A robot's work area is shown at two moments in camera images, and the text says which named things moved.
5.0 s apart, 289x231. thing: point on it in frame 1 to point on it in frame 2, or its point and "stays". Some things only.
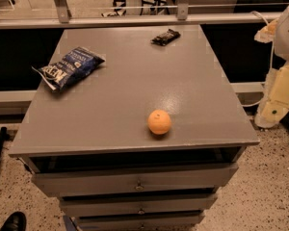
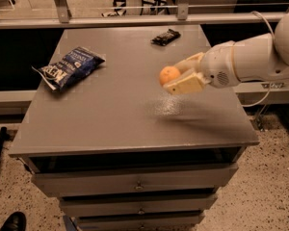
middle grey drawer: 139,204 stays
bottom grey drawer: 168,222 stays
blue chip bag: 69,68 stays
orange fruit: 159,121 to 168,74
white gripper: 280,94 to 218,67
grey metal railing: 183,17 stays
